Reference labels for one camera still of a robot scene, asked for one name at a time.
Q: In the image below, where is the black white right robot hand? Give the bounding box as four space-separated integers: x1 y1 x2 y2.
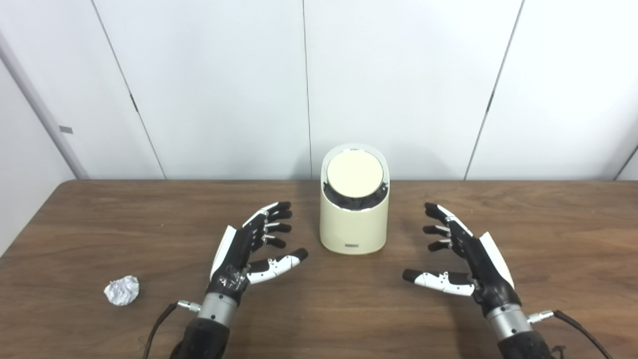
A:
403 202 522 317

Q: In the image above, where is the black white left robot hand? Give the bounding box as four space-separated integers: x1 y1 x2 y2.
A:
206 201 309 306

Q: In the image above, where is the white paper ball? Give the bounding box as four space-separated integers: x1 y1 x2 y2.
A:
104 275 141 306

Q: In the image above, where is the round cream bin lid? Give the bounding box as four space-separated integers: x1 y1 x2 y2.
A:
326 150 384 196

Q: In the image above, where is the cream desktop trash bin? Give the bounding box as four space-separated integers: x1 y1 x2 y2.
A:
319 144 390 255

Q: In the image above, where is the black bin liner bag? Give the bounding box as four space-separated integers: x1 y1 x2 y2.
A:
323 182 388 212

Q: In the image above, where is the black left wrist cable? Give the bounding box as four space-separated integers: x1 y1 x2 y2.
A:
142 299 202 359

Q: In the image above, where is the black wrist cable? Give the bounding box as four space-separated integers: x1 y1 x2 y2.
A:
142 299 202 359
527 309 615 359

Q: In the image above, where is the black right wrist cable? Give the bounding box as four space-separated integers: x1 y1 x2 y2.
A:
527 309 615 359

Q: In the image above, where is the grey wall corner post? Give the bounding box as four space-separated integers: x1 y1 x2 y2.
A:
0 30 89 180

